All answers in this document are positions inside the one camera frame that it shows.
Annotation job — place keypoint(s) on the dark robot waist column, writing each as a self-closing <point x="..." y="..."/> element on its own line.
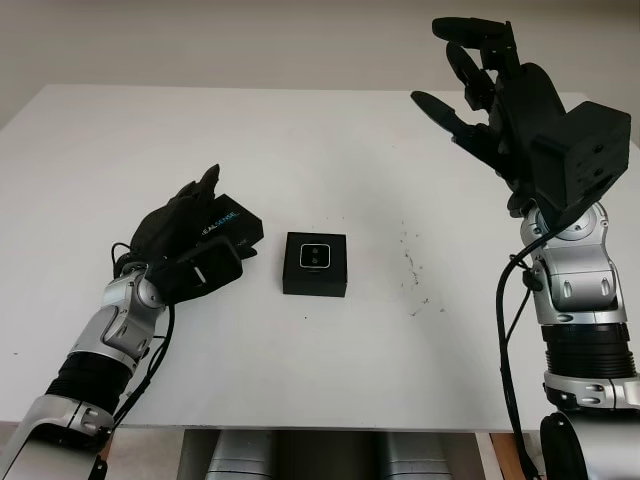
<point x="327" y="457"/>

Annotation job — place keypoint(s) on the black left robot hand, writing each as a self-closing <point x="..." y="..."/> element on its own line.
<point x="165" y="230"/>

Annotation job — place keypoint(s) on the black RealSense box lid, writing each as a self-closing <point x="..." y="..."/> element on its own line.
<point x="235" y="222"/>

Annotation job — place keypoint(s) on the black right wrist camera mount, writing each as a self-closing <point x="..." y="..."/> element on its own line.
<point x="580" y="150"/>

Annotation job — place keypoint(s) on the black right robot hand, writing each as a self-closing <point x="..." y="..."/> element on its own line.
<point x="525" y="110"/>

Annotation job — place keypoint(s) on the grey robot thigh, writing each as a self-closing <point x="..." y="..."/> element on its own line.
<point x="415" y="457"/>
<point x="240" y="457"/>

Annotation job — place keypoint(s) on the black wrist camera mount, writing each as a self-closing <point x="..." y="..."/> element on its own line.
<point x="210" y="272"/>
<point x="580" y="150"/>

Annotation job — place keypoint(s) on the small silver depth camera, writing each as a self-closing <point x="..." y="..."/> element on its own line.
<point x="315" y="256"/>

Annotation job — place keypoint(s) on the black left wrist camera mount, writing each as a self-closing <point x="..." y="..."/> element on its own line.
<point x="210" y="272"/>

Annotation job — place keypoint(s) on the black camera box base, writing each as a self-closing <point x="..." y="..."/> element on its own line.
<point x="315" y="282"/>

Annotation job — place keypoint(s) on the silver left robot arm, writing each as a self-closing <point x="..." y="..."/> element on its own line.
<point x="100" y="340"/>

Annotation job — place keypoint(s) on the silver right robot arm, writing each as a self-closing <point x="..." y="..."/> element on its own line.
<point x="580" y="300"/>

